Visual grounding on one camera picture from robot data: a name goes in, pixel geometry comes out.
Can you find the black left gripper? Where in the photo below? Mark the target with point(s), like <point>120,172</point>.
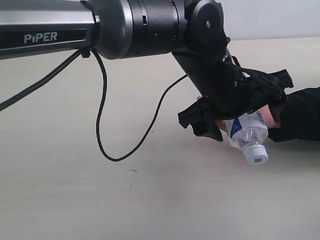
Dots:
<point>228,91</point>

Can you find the dark grey Piper robot arm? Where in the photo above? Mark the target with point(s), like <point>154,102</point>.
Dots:
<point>191,30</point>

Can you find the person's open bare hand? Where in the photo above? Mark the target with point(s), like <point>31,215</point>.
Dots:
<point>266,115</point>

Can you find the clear bottle blue white label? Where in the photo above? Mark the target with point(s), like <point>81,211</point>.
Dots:
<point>248,133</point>

